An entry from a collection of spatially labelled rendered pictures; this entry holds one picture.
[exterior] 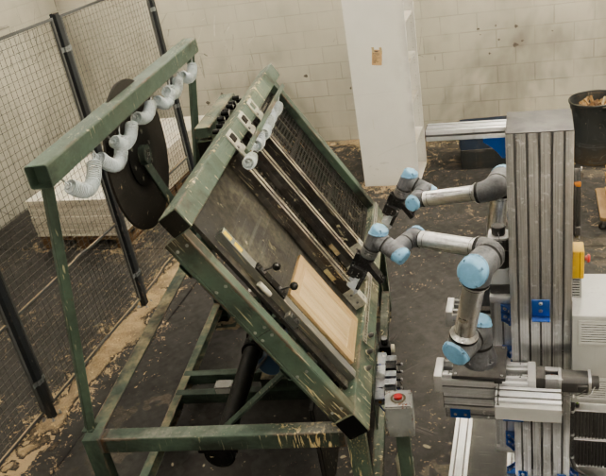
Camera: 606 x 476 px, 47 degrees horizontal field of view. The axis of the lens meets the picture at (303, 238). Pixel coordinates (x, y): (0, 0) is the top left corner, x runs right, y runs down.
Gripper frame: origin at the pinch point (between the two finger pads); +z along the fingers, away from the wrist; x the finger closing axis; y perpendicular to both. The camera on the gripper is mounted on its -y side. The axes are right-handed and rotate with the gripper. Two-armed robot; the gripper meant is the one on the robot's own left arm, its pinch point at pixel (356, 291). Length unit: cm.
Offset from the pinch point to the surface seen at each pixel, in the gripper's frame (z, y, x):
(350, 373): 41.3, -13.8, 4.4
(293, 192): 12, 53, -76
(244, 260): 2, 50, 11
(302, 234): 17, 37, -50
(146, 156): 13, 129, -49
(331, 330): 36.8, 2.7, -13.1
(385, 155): 126, 26, -414
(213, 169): -21, 81, -9
